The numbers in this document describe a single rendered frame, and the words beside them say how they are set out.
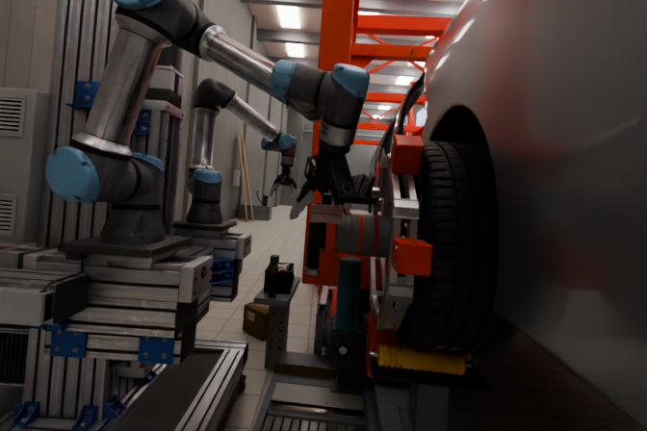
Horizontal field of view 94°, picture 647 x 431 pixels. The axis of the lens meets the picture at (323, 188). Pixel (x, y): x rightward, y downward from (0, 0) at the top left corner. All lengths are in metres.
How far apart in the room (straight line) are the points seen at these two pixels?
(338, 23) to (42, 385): 1.83
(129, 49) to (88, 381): 1.00
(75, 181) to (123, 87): 0.22
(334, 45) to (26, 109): 1.24
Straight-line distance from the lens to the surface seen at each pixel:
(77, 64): 1.30
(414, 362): 1.04
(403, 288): 0.82
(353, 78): 0.59
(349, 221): 1.00
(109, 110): 0.81
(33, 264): 1.06
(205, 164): 1.51
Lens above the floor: 0.98
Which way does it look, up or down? 1 degrees up
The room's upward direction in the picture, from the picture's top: 4 degrees clockwise
